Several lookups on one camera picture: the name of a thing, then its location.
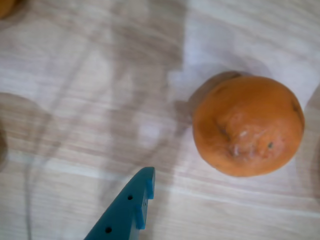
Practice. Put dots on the scarred orange with dark lines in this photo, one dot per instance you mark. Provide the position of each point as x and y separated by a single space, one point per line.
247 125

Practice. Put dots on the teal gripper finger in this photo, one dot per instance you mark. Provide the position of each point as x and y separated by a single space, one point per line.
122 215

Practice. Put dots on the orange with green stem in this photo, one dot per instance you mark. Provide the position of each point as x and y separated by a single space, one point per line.
5 7

